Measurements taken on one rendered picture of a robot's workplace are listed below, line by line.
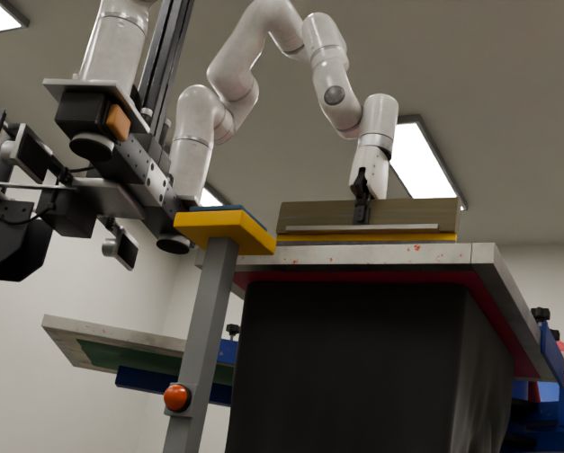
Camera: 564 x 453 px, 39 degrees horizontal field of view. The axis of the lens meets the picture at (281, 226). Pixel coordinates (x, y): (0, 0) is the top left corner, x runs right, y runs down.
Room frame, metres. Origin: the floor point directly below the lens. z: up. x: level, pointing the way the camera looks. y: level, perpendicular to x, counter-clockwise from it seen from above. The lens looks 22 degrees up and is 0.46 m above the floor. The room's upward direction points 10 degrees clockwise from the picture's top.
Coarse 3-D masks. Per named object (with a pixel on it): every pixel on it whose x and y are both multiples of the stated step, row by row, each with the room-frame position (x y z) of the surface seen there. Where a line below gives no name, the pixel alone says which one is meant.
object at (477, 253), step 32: (256, 256) 1.42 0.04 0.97; (288, 256) 1.39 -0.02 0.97; (320, 256) 1.36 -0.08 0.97; (352, 256) 1.33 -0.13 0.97; (384, 256) 1.30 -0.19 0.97; (416, 256) 1.27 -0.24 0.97; (448, 256) 1.24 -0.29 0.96; (480, 256) 1.22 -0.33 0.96; (512, 288) 1.35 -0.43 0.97; (512, 320) 1.48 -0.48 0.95
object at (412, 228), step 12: (288, 228) 1.52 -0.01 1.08; (300, 228) 1.51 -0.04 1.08; (312, 228) 1.50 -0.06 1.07; (324, 228) 1.48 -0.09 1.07; (336, 228) 1.47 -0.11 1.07; (348, 228) 1.46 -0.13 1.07; (360, 228) 1.45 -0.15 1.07; (372, 228) 1.43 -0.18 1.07; (384, 228) 1.42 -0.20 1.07; (396, 228) 1.41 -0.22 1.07; (408, 228) 1.40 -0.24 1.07; (420, 228) 1.39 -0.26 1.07; (432, 228) 1.38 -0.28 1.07
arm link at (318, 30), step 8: (312, 16) 1.52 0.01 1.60; (320, 16) 1.51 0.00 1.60; (328, 16) 1.52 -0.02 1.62; (304, 24) 1.53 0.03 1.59; (312, 24) 1.51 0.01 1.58; (320, 24) 1.51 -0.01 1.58; (328, 24) 1.51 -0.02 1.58; (304, 32) 1.53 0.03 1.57; (312, 32) 1.51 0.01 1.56; (320, 32) 1.50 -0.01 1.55; (328, 32) 1.50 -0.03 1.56; (336, 32) 1.52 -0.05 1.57; (304, 40) 1.54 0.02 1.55; (312, 40) 1.51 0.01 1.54; (320, 40) 1.50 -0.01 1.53; (328, 40) 1.50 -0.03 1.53; (336, 40) 1.50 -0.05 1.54; (344, 40) 1.59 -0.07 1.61; (304, 48) 1.65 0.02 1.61; (312, 48) 1.52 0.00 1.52; (344, 48) 1.59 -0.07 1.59; (288, 56) 1.68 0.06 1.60; (296, 56) 1.66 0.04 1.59; (304, 56) 1.65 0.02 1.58
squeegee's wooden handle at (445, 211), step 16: (288, 208) 1.54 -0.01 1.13; (304, 208) 1.52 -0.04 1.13; (320, 208) 1.51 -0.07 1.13; (336, 208) 1.49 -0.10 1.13; (352, 208) 1.47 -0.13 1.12; (384, 208) 1.44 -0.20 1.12; (400, 208) 1.42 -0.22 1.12; (416, 208) 1.41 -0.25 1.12; (432, 208) 1.39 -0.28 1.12; (448, 208) 1.37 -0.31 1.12; (288, 224) 1.54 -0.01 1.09; (304, 224) 1.52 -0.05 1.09; (320, 224) 1.50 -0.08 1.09; (336, 224) 1.49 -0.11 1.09; (352, 224) 1.47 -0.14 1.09; (368, 224) 1.45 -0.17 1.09; (384, 224) 1.44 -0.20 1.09; (400, 224) 1.42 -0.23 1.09; (448, 224) 1.37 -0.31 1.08
